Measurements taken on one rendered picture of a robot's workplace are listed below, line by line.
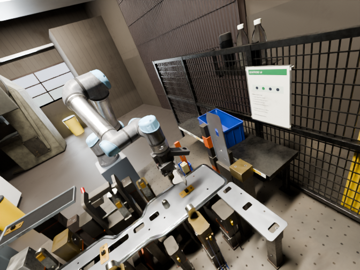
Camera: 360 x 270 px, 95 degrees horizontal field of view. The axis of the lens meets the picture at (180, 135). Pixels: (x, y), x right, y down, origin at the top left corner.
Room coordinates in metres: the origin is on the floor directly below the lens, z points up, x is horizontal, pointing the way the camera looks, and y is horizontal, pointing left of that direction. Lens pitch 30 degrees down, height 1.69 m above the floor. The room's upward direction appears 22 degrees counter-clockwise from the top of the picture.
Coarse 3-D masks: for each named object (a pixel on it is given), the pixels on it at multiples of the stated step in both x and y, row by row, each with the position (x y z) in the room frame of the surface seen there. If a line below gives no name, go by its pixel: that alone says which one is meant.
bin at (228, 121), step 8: (216, 112) 1.10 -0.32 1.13; (224, 112) 0.99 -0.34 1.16; (200, 120) 1.02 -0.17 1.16; (224, 120) 1.01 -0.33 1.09; (232, 120) 0.91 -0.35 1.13; (240, 120) 0.83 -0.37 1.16; (224, 128) 1.01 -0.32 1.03; (232, 128) 0.79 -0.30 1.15; (240, 128) 0.80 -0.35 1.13; (224, 136) 0.78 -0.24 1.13; (232, 136) 0.79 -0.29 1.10; (240, 136) 0.80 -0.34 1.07; (232, 144) 0.79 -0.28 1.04
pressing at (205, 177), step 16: (192, 176) 0.71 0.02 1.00; (208, 176) 0.66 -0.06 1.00; (176, 192) 0.64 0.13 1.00; (192, 192) 0.60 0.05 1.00; (208, 192) 0.56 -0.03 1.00; (160, 208) 0.58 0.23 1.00; (176, 208) 0.55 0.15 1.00; (144, 224) 0.53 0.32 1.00; (160, 224) 0.50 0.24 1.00; (176, 224) 0.47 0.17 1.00; (112, 240) 0.52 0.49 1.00; (128, 240) 0.48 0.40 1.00; (144, 240) 0.46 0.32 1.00; (80, 256) 0.50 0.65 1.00; (96, 256) 0.47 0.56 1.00; (112, 256) 0.44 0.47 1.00; (128, 256) 0.42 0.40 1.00
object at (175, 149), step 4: (172, 148) 0.64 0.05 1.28; (176, 148) 0.64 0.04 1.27; (180, 148) 0.64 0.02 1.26; (184, 148) 0.64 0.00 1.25; (168, 152) 0.60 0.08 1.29; (172, 152) 0.61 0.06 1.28; (176, 152) 0.61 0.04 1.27; (180, 152) 0.61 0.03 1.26; (184, 152) 0.62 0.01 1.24; (188, 152) 0.63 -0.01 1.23
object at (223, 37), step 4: (228, 32) 1.03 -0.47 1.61; (220, 36) 1.03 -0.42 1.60; (224, 36) 1.01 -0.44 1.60; (228, 36) 1.01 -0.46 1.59; (220, 40) 1.04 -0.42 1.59; (224, 40) 1.01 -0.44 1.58; (228, 40) 1.01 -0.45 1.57; (220, 44) 1.04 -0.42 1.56; (224, 44) 1.01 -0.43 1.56; (228, 44) 1.01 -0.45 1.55; (232, 44) 1.02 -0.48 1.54; (220, 48) 1.05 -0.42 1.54; (228, 56) 1.01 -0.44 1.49; (232, 56) 1.01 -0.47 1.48; (224, 60) 1.03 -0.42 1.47; (232, 60) 1.01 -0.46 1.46; (224, 64) 1.04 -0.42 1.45; (228, 64) 1.02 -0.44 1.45
